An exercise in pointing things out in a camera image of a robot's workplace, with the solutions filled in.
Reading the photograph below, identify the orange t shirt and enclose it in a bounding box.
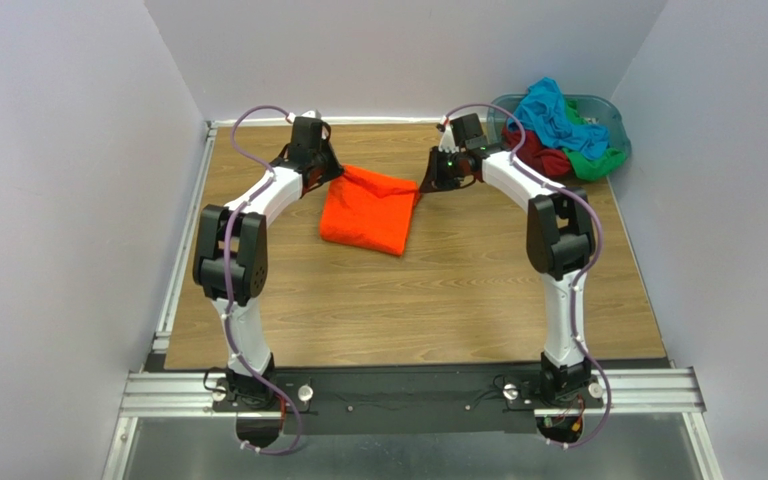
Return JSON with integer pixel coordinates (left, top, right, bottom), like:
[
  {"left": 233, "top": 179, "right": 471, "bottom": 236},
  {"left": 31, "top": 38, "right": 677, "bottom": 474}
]
[{"left": 319, "top": 165, "right": 421, "bottom": 257}]

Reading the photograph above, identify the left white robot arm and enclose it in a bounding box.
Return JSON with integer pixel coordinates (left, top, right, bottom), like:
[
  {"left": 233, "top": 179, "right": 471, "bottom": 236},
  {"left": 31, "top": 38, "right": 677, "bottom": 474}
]
[{"left": 192, "top": 110, "right": 344, "bottom": 409}]

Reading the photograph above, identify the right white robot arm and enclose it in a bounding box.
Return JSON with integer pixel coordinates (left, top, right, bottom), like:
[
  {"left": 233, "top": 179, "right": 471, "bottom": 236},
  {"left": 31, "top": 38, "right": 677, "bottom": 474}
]
[{"left": 419, "top": 114, "right": 598, "bottom": 404}]

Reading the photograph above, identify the dark red t shirt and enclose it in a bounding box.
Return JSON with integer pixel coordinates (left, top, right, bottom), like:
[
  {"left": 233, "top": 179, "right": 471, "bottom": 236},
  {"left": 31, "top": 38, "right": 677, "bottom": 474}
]
[{"left": 502, "top": 127, "right": 573, "bottom": 180}]

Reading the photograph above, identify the blue t shirt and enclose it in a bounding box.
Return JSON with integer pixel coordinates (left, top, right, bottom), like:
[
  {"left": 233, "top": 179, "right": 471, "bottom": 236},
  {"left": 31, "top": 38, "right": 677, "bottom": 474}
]
[{"left": 513, "top": 77, "right": 609, "bottom": 161}]

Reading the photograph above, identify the green t shirt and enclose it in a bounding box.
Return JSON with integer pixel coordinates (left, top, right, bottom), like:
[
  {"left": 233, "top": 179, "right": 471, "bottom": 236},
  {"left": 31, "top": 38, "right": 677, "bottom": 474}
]
[{"left": 562, "top": 99, "right": 629, "bottom": 182}]

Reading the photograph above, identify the translucent blue plastic basket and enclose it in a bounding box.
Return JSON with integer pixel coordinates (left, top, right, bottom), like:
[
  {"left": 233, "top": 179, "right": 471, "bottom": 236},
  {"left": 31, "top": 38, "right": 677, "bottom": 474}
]
[{"left": 485, "top": 94, "right": 632, "bottom": 180}]

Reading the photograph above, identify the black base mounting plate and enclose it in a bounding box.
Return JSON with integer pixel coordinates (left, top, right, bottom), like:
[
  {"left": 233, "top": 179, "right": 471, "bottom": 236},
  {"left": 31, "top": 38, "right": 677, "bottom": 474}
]
[{"left": 144, "top": 359, "right": 672, "bottom": 437}]

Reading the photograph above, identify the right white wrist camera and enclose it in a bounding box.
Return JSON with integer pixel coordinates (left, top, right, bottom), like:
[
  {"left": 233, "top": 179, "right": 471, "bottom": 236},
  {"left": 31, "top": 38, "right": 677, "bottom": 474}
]
[{"left": 436, "top": 117, "right": 459, "bottom": 153}]

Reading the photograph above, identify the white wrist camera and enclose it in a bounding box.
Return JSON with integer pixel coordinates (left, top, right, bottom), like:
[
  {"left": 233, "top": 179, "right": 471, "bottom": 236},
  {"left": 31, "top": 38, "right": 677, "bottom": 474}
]
[
  {"left": 436, "top": 117, "right": 459, "bottom": 153},
  {"left": 285, "top": 109, "right": 322, "bottom": 124}
]

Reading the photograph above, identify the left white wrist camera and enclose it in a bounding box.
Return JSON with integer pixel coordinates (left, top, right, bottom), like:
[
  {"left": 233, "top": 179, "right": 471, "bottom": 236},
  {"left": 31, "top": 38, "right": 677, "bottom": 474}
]
[{"left": 285, "top": 109, "right": 322, "bottom": 124}]

